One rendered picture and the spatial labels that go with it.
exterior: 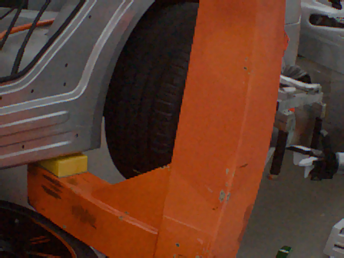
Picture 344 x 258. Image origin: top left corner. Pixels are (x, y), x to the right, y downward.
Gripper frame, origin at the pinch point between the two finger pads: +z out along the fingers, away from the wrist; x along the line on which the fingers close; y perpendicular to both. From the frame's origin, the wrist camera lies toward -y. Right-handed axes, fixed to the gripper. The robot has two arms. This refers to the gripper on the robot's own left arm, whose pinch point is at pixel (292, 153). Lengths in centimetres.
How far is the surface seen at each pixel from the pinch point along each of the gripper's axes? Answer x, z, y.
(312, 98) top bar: 19.7, -13.3, -13.6
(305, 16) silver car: 244, -101, -31
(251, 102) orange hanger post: -38, 29, -22
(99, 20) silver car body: 7, 61, -30
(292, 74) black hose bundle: 28.0, -6.7, -18.9
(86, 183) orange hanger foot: 0, 57, 15
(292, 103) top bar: 5.7, 1.1, -13.7
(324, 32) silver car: 235, -116, -23
